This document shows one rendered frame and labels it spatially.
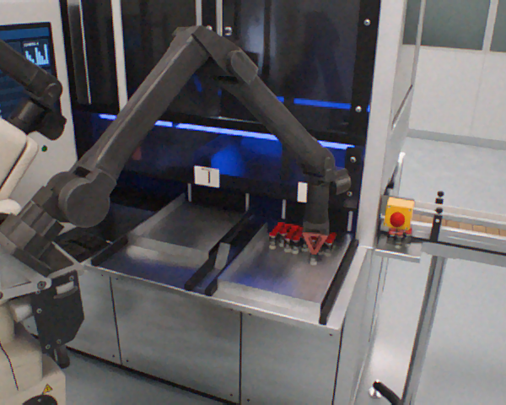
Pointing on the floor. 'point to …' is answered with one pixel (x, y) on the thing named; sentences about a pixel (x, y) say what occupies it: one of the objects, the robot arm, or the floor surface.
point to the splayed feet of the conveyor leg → (384, 392)
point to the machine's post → (372, 184)
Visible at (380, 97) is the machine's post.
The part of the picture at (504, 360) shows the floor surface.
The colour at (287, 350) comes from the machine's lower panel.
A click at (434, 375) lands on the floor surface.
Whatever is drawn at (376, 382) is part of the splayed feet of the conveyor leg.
